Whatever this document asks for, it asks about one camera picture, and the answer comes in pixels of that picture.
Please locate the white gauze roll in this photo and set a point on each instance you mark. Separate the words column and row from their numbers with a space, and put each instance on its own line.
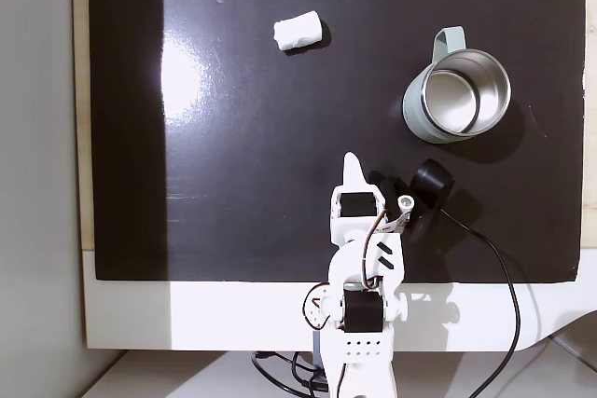
column 298, row 30

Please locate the pale green steel-lined cup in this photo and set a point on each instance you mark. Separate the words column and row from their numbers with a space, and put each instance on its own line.
column 415, row 109

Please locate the black table mat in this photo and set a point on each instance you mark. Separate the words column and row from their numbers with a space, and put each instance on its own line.
column 233, row 183

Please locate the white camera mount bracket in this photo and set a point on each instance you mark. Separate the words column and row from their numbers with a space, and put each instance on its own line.
column 405, row 204

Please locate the black oval camera box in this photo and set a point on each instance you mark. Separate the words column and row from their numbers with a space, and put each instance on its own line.
column 431, row 181

